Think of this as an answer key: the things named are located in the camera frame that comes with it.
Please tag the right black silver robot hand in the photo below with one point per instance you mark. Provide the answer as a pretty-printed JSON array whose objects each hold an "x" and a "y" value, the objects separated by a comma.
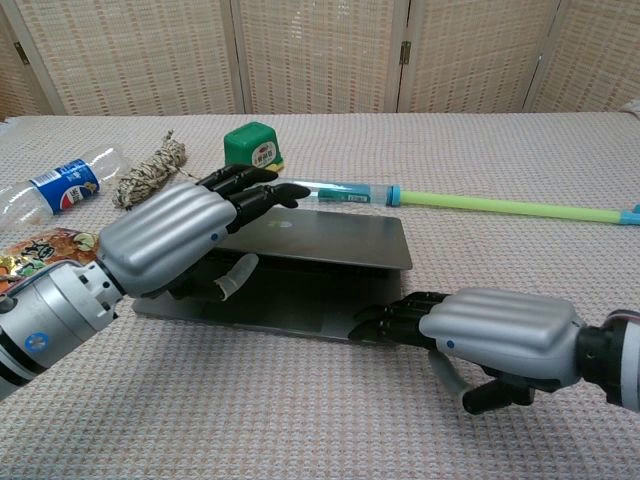
[{"x": 505, "y": 330}]

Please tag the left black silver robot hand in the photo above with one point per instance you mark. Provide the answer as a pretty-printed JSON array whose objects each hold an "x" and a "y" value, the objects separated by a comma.
[{"x": 165, "y": 235}]

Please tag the silver laptop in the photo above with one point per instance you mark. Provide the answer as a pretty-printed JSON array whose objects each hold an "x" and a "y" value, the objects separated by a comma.
[{"x": 330, "y": 240}]

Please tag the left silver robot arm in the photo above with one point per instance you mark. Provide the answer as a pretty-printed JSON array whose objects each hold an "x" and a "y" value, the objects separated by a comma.
[{"x": 50, "y": 320}]

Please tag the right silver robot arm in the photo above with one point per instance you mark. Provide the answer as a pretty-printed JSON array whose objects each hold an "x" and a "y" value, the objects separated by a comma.
[{"x": 612, "y": 360}]

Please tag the beige brown twine bundle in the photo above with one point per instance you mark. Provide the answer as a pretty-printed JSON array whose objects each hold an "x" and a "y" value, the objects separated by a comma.
[{"x": 145, "y": 172}]

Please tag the clear bottle with blue label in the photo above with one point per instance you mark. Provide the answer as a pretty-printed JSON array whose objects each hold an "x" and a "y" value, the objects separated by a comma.
[{"x": 60, "y": 187}]

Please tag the green plastic container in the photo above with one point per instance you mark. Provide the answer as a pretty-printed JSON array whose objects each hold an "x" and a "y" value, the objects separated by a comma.
[{"x": 247, "y": 145}]

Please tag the green blue water pump tube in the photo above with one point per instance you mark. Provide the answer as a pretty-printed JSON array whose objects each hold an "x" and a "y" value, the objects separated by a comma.
[{"x": 500, "y": 205}]

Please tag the green orange snack bag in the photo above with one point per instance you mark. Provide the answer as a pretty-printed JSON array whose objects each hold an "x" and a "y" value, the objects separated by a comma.
[{"x": 35, "y": 255}]

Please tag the beige woven tablecloth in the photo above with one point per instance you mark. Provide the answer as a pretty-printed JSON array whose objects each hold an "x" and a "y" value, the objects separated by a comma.
[{"x": 300, "y": 410}]

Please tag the woven folding screen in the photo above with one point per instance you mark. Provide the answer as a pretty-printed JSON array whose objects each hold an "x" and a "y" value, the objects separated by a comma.
[{"x": 320, "y": 55}]

